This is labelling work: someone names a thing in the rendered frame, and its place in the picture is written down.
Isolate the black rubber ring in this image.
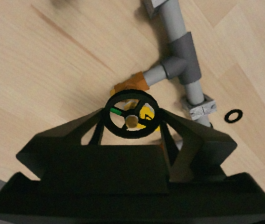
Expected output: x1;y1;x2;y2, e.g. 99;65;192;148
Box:
224;109;243;124

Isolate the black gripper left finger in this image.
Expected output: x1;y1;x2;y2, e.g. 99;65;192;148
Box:
26;108;105;145

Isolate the yellow diamond-shaped tag with chain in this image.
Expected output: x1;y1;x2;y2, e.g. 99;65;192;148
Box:
122;100;160;131

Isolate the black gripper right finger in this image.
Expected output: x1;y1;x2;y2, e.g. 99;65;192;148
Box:
159;108;238;182

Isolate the grey pipe manifold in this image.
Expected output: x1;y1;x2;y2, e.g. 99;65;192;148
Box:
103;0;217;139

